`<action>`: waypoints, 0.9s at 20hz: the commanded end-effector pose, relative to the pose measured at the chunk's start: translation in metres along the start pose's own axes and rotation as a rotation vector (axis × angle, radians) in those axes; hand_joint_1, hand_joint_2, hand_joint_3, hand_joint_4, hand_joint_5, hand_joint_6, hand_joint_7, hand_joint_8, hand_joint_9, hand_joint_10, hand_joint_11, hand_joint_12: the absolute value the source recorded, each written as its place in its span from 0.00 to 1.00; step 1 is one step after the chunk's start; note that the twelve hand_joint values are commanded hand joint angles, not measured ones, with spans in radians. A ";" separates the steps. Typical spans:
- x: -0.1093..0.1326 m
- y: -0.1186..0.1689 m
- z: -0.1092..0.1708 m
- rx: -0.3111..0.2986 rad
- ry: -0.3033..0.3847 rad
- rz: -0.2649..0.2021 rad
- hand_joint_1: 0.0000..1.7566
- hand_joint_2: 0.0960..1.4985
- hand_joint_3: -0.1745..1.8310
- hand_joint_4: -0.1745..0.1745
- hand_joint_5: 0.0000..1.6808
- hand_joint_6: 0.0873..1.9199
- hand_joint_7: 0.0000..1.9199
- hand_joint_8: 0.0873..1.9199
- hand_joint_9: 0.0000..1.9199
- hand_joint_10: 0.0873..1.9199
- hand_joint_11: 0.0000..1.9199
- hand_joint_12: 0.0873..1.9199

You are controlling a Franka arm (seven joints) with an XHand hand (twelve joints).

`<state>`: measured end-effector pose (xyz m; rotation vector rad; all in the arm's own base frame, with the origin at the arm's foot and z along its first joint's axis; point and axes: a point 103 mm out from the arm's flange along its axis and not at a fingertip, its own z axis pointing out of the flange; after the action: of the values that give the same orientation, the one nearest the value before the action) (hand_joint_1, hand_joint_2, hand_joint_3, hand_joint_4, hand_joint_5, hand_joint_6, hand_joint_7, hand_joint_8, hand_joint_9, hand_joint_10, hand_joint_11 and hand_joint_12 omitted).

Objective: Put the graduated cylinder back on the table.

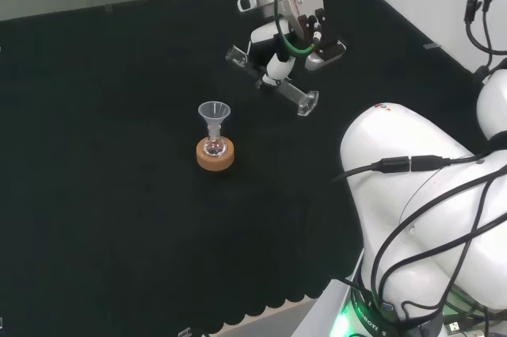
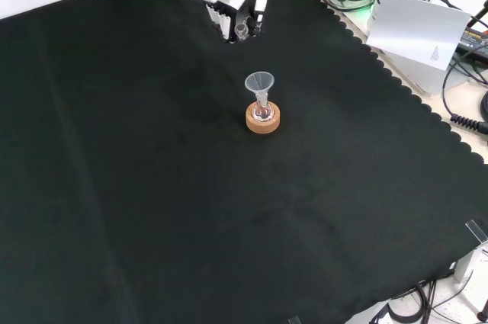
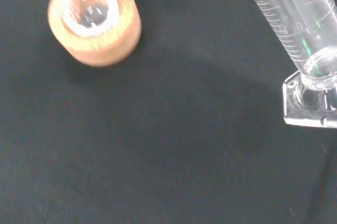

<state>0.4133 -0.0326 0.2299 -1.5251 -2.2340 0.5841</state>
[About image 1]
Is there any black cable with inline connector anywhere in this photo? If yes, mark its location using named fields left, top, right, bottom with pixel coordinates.
left=330, top=154, right=489, bottom=184

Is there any clear glass graduated cylinder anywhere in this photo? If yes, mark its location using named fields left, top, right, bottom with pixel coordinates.
left=225, top=44, right=320, bottom=118

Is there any cork ring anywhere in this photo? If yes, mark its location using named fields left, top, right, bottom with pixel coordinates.
left=195, top=136, right=236, bottom=173

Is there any clear round-bottom flask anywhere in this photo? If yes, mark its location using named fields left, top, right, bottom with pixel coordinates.
left=202, top=126, right=228, bottom=158

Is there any clear plastic funnel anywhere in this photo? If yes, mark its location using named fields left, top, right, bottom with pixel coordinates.
left=197, top=101, right=232, bottom=136

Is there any black bench cloth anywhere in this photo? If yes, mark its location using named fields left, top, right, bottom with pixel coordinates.
left=0, top=0, right=490, bottom=337

